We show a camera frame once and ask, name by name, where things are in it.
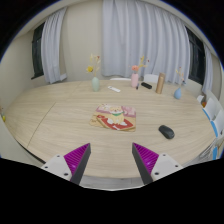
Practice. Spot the black computer mouse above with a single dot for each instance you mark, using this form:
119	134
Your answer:
166	132

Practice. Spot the right white curtain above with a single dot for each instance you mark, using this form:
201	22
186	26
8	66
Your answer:
208	79

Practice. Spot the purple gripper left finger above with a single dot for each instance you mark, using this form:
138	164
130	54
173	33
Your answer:
70	166

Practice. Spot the black case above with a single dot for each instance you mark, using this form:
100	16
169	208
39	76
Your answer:
148	86

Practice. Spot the left white curtain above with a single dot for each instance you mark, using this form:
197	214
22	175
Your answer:
50	46

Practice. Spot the dark window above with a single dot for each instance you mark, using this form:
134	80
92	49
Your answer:
36	51
197	58

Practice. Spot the pink vase with flowers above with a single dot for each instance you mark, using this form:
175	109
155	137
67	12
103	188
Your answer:
135	70

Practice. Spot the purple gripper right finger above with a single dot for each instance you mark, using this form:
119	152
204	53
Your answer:
153	166

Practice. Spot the white curtain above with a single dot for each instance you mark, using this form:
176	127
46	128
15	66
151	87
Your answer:
50	46
135	32
208	79

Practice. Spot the green vase with yellow flowers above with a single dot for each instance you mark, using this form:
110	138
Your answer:
93	68

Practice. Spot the brown thermos bottle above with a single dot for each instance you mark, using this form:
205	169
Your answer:
160	83

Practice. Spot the white chair behind table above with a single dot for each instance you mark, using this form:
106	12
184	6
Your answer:
150	78

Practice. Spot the blue vase with flowers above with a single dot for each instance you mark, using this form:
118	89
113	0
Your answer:
178	93

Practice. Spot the right dark window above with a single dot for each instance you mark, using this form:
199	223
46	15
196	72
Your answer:
197	58

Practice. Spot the middle white curtain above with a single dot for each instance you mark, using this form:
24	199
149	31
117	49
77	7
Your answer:
135	32

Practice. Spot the white blue chair right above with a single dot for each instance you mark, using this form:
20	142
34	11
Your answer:
215	114

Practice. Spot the dog print mouse pad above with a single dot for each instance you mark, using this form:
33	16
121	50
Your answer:
114	117

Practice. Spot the left dark window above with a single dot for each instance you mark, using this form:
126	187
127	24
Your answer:
36	51

